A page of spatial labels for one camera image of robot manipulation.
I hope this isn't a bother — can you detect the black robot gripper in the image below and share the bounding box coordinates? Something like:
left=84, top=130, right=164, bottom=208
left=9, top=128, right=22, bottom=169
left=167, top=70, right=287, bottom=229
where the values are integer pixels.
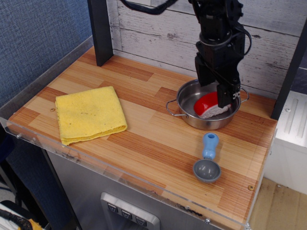
left=195, top=32, right=245, bottom=108

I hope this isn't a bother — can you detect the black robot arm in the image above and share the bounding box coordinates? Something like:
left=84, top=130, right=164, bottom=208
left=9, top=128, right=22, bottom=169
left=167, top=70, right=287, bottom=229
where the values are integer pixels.
left=190, top=0, right=247, bottom=108

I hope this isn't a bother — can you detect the small stainless steel pot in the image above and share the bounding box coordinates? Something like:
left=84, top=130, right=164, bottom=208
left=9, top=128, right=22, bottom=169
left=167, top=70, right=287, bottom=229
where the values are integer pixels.
left=166, top=79, right=249, bottom=130

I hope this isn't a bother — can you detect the folded yellow cloth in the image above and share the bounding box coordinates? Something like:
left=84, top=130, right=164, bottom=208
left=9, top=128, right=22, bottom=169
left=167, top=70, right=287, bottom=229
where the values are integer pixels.
left=55, top=86, right=128, bottom=146

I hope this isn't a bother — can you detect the blue and grey scoop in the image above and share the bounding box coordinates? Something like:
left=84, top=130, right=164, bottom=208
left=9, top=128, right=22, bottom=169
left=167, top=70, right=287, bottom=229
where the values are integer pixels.
left=193, top=133, right=222, bottom=184

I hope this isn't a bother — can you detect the white ribbed side unit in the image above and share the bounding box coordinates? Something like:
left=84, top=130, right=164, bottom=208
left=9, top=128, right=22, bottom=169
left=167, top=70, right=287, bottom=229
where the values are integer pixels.
left=264, top=91, right=307, bottom=194

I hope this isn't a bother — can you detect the clear acrylic edge guard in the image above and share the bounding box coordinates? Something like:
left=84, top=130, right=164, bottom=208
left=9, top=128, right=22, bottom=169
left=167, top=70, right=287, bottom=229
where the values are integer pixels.
left=1, top=107, right=277, bottom=230

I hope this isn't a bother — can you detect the silver dispenser button panel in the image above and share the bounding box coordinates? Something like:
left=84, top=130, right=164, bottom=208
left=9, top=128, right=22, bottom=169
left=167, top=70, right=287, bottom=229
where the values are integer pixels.
left=100, top=192, right=160, bottom=230

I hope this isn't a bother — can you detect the black and yellow floor object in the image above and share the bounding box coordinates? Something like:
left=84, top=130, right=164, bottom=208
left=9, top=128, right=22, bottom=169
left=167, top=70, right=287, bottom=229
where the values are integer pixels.
left=0, top=204, right=44, bottom=230

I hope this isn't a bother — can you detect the black right vertical post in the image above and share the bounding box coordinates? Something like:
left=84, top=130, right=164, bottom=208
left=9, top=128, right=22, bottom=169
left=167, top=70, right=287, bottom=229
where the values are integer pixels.
left=271, top=21, right=307, bottom=120

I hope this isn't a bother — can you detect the black vertical post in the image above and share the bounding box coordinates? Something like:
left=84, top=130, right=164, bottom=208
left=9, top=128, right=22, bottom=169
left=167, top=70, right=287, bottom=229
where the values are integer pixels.
left=87, top=0, right=114, bottom=67
left=271, top=21, right=307, bottom=120

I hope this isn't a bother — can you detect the black braided cable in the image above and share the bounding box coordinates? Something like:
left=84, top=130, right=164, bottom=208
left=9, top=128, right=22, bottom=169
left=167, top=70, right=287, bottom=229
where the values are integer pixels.
left=119, top=0, right=179, bottom=16

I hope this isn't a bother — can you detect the black left vertical post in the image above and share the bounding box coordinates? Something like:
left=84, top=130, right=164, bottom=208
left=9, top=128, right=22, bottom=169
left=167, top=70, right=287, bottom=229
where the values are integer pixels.
left=87, top=0, right=114, bottom=67

